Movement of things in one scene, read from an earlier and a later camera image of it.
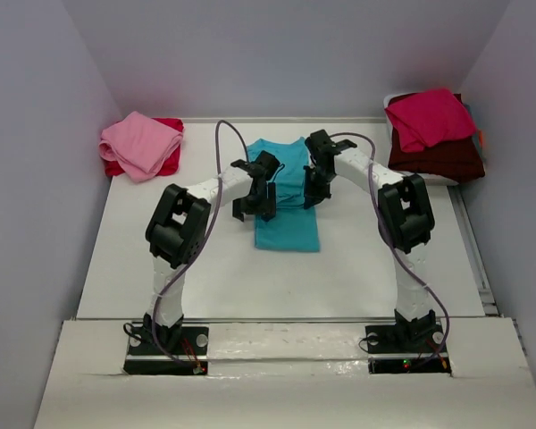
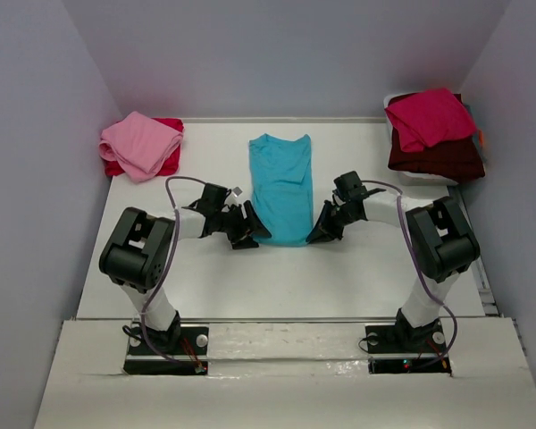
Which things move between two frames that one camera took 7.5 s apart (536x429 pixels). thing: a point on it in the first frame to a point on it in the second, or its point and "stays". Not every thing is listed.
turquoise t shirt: x=292 y=228 stays
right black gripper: x=315 y=192 to x=331 y=219
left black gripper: x=255 y=206 to x=241 y=224
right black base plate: x=418 y=348 stays
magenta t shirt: x=431 y=119 stays
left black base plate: x=172 y=350 stays
